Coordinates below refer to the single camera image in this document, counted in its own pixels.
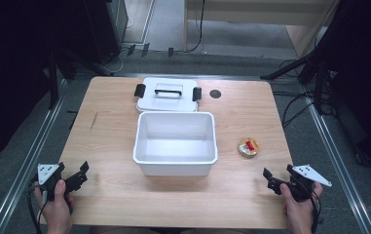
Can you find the black tripod stand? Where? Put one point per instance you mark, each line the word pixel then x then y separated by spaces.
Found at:
pixel 316 65
pixel 76 63

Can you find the round yellow tin red label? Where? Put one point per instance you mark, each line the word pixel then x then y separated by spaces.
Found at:
pixel 248 147

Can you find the light wooden bench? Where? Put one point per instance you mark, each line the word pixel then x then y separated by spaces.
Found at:
pixel 257 11

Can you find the person's left hand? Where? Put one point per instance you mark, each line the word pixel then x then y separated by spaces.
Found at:
pixel 56 211

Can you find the dark curtain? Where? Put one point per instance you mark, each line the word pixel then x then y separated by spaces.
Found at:
pixel 364 81
pixel 11 65

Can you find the metal floor rail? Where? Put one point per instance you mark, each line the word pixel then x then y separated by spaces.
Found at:
pixel 339 162
pixel 27 162

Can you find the person's right hand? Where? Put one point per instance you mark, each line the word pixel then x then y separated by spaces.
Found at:
pixel 298 211

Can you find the black round table grommet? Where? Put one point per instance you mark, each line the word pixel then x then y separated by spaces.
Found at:
pixel 215 94

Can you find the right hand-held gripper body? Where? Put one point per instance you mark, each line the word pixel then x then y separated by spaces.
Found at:
pixel 303 182

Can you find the black cabinet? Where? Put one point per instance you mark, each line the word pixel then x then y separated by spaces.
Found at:
pixel 106 29

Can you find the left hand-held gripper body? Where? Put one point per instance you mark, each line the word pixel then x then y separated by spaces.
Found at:
pixel 48 178

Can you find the white plastic storage box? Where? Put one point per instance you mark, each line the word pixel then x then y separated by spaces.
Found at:
pixel 176 152

